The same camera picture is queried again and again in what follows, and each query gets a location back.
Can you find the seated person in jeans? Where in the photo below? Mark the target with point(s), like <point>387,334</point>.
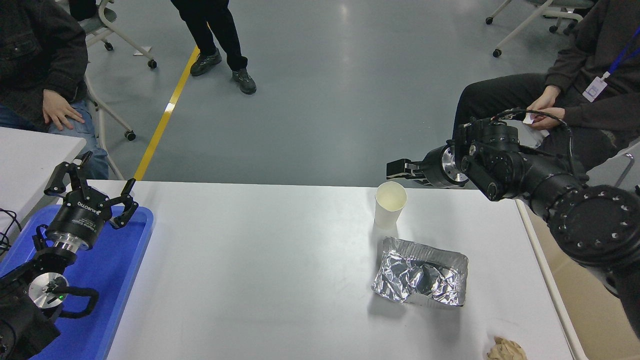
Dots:
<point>30,50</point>

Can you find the white paper cup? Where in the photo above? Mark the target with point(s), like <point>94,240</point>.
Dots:
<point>387,215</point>

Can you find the standing person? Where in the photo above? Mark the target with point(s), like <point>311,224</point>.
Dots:
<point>220,25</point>

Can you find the black garment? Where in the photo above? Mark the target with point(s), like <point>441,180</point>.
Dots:
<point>82,7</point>

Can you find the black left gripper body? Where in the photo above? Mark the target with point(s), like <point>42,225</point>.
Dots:
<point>80,220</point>

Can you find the seated person with badge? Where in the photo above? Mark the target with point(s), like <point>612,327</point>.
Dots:
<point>500,95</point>

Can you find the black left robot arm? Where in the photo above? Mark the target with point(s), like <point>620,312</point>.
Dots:
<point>20,320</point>

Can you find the silver foil tray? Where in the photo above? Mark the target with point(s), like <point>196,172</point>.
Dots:
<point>420,275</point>

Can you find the person's left hand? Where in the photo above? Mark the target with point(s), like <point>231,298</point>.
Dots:
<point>550,119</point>
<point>57,107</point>

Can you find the small white paper scrap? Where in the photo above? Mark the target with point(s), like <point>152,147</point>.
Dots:
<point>528,119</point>

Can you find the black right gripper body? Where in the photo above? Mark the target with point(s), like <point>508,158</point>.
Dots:
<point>434,167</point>

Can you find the blue plastic tray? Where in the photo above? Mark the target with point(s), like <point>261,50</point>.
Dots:
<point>120,280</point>

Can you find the person's right hand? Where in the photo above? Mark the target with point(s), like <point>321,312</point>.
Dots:
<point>545,99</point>

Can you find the tan paper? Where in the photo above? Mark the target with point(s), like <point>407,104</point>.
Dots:
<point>505,350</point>

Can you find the large pale bin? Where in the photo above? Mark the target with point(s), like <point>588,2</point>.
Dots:
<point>585,310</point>

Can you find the white office chair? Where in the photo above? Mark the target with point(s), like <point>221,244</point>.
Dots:
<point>152,64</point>
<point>496,53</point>
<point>130,135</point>

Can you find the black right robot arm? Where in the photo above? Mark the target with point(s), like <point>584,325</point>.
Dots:
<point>590,225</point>

